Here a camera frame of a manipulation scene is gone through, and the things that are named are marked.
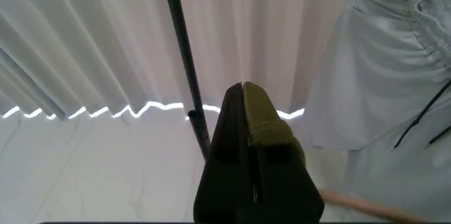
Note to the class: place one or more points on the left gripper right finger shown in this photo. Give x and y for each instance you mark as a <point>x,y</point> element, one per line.
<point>282,188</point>

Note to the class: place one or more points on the white curtain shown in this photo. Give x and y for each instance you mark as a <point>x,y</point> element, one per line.
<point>105,41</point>

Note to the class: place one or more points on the pale grey shorts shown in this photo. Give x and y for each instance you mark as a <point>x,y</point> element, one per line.
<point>380,93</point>

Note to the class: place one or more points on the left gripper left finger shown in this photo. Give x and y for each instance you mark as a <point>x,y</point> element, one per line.
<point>222,174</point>

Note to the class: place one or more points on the green garment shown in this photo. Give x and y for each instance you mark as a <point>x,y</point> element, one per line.
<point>264,118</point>

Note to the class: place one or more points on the black clothes rack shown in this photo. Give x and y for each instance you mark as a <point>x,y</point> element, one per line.
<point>185,58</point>

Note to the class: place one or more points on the pink clothes hanger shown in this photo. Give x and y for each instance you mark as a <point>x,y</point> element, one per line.
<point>370,207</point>

